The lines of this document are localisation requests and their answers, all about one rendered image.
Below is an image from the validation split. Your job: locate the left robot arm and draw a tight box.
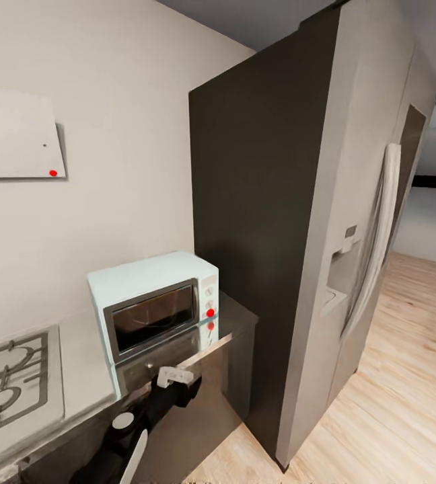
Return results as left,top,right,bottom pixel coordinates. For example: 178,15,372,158
69,366,202,484

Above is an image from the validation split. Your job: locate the microwave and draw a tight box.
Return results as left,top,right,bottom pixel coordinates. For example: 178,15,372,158
86,249,219,365

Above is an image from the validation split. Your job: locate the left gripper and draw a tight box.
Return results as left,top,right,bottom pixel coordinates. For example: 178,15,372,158
147,376,202,417

